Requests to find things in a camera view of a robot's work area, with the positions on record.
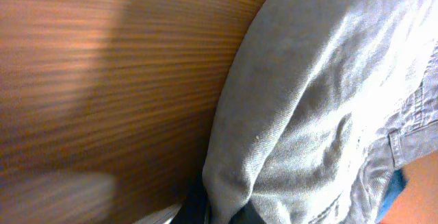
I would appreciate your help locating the grey shorts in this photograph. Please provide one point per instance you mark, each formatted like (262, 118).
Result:
(324, 101)

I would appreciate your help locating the dark blue folded garment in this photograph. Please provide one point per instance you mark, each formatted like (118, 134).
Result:
(395, 187)

